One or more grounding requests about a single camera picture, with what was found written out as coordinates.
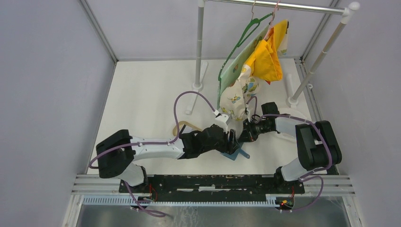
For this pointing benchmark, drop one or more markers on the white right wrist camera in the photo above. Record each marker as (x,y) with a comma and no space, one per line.
(248,113)

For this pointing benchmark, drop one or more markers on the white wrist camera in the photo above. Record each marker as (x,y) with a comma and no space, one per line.
(222,120)
(248,113)

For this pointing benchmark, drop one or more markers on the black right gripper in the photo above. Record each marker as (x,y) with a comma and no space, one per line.
(248,135)

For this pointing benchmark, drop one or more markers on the yellow child shirt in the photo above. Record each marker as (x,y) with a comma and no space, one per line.
(264,60)

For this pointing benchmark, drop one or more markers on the white crumpled cloth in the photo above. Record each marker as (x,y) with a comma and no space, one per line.
(286,126)

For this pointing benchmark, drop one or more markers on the beige oval card tray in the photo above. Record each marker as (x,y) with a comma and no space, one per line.
(184,127)

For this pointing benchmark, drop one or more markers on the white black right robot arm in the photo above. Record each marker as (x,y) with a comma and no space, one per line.
(316,143)

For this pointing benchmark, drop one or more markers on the green clothes hanger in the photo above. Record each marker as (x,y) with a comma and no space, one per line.
(249,29)

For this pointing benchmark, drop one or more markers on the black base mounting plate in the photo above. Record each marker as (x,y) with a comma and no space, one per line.
(216,188)

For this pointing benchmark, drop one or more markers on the silver white clothes rack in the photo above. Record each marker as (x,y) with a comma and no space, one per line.
(346,14)

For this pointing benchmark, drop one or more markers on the mint cartoon print cloth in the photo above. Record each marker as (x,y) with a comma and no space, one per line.
(232,70)

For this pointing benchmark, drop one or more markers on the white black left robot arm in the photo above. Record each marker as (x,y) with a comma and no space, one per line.
(116,154)

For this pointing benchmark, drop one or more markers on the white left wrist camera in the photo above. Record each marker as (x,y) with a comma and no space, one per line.
(222,120)

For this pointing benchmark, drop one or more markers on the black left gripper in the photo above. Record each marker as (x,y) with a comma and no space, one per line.
(229,147)

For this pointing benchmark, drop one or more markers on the white cartoon print garment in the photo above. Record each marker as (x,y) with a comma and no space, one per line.
(235,97)

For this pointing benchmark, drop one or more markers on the white slotted cable duct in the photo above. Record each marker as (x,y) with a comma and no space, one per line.
(128,201)

